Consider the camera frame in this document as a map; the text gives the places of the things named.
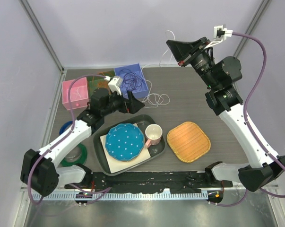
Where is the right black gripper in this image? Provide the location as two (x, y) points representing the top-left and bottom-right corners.
(166, 37), (219, 89)

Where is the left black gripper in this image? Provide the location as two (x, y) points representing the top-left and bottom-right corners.
(102, 88), (144, 117)

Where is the white thin cable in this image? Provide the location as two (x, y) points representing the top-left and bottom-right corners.
(71, 30), (176, 109)

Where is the purple thin cable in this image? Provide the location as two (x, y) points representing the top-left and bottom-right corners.
(117, 68), (145, 92)

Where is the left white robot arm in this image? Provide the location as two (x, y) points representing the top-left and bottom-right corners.
(20, 88), (145, 197)

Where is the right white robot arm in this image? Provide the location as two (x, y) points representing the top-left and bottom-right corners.
(166, 37), (285, 192)

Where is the dark green tray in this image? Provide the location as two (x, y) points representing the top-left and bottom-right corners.
(93, 114), (165, 176)

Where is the blue plastic box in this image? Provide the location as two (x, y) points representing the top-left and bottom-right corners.
(114, 63), (149, 99)

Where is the pink mug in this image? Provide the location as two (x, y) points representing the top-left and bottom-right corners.
(145, 124), (163, 148)

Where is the blue polka dot plate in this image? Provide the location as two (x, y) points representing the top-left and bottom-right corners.
(105, 123), (145, 161)

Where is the green plastic box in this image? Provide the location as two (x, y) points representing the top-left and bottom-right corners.
(86, 70), (115, 93)

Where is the pink plastic box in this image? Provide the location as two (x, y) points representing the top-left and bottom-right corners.
(62, 77), (89, 111)

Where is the white paper napkin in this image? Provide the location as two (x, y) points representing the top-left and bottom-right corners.
(100, 123), (151, 174)

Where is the orange woven basket tray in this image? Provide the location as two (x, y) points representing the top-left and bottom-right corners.
(166, 122), (211, 163)

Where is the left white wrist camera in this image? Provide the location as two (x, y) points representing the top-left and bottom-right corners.
(104, 76), (123, 96)

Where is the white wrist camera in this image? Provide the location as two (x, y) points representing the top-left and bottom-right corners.
(104, 76), (123, 96)
(205, 25), (233, 49)

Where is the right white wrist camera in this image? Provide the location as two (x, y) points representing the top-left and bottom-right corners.
(205, 25), (233, 49)

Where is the blue coiled cable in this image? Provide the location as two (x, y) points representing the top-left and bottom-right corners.
(59, 121), (73, 135)

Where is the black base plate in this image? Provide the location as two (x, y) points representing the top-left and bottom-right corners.
(76, 171), (233, 194)

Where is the green coiled cable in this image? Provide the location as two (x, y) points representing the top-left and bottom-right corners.
(60, 143), (88, 167)

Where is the slotted cable duct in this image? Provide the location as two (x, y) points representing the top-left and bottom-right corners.
(43, 190), (208, 201)

